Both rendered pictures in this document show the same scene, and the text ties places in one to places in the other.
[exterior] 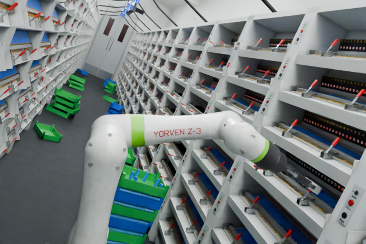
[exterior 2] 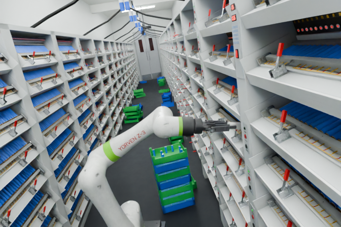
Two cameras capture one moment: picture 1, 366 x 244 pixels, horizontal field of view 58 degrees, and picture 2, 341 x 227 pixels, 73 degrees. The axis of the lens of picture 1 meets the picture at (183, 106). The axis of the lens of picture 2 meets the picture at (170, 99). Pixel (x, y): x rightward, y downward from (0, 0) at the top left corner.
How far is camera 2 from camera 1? 60 cm
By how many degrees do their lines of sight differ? 17
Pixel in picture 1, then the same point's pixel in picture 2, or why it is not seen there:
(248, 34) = (183, 22)
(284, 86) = (204, 55)
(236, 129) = (154, 125)
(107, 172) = (94, 192)
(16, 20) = (31, 122)
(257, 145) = (173, 127)
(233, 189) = (214, 137)
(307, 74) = (216, 37)
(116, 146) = (89, 176)
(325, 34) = (210, 3)
